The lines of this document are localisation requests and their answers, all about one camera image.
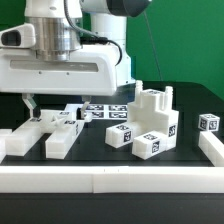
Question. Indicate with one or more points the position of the white tagged cube far right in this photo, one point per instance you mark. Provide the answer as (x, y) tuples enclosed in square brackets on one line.
[(208, 122)]

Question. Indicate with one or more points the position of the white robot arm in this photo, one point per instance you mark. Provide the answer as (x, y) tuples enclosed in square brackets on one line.
[(68, 47)]

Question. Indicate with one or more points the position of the white chair seat plate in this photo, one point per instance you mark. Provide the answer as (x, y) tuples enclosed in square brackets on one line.
[(152, 110)]

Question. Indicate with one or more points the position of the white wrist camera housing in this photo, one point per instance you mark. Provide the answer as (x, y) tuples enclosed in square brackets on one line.
[(22, 36)]

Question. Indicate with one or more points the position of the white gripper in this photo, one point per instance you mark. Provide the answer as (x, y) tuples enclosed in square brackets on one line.
[(90, 71)]

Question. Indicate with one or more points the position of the white left fence rail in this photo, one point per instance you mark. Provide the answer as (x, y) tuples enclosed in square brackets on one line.
[(4, 133)]

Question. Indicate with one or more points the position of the white front fence rail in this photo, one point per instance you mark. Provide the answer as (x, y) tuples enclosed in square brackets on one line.
[(68, 179)]

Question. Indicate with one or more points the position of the white chair back part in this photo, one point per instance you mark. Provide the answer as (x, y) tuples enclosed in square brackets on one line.
[(63, 128)]

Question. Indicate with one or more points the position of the paper sheet with tags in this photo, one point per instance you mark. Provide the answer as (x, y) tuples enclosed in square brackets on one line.
[(105, 112)]

